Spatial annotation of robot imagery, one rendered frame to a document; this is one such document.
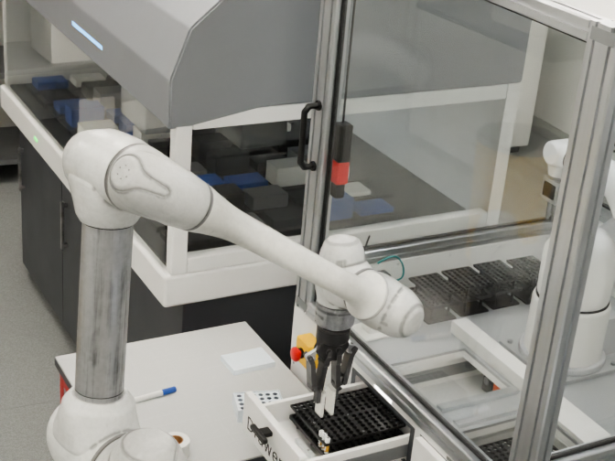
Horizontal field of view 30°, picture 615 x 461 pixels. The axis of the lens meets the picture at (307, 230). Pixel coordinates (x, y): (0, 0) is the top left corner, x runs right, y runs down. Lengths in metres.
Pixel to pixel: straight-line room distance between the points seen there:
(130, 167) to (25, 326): 2.92
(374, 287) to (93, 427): 0.63
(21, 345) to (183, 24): 2.04
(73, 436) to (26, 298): 2.78
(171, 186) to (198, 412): 1.07
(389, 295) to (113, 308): 0.55
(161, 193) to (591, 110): 0.77
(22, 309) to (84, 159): 2.90
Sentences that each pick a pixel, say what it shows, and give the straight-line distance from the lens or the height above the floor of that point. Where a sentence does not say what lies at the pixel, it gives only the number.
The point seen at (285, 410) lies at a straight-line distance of 2.85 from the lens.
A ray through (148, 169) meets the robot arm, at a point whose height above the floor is 1.68.
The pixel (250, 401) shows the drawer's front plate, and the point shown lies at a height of 0.92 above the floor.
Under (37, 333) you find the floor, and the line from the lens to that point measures 4.88.
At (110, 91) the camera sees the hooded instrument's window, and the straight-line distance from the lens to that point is 3.64.
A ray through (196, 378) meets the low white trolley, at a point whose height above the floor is 0.76.
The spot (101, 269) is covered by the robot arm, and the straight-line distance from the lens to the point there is 2.26.
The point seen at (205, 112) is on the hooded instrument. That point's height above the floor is 1.40.
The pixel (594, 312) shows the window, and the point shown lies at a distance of 2.29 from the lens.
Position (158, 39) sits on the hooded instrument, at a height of 1.57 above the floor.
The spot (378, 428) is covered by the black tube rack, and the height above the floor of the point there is 0.90.
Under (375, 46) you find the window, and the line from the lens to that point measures 2.68.
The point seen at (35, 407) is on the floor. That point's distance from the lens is 4.42.
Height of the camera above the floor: 2.45
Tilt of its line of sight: 25 degrees down
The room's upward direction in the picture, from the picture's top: 5 degrees clockwise
